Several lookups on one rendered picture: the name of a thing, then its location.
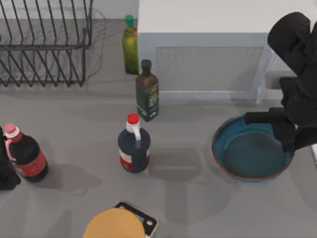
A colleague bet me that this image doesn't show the blue bowl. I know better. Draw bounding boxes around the blue bowl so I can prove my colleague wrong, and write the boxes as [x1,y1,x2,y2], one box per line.
[211,114,296,184]

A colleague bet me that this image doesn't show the pale microwave oven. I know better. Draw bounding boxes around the pale microwave oven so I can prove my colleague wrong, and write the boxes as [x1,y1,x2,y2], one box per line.
[137,0,317,105]

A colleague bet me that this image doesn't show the dark green bottle, black cap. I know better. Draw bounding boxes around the dark green bottle, black cap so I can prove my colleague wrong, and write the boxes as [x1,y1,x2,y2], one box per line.
[135,59,159,123]

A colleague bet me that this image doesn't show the dark bottle with red cap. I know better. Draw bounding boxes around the dark bottle with red cap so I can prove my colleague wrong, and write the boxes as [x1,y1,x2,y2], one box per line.
[117,113,152,174]

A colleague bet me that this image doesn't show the black and white kitchen scale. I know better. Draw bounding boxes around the black and white kitchen scale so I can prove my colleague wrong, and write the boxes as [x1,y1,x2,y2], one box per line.
[114,201,159,238]

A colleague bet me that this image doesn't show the green bottle with green cap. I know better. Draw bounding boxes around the green bottle with green cap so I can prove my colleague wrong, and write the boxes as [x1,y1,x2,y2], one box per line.
[121,14,140,75]

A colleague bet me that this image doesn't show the round brown bread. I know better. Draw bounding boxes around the round brown bread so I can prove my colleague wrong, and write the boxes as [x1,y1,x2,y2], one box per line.
[83,207,146,238]

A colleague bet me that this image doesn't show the dark bottle with pink cap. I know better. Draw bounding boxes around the dark bottle with pink cap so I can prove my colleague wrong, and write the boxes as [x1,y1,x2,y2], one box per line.
[3,123,50,183]

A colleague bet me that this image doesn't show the black wire dish rack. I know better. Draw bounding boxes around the black wire dish rack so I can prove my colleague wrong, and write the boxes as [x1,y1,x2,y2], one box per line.
[0,0,94,88]

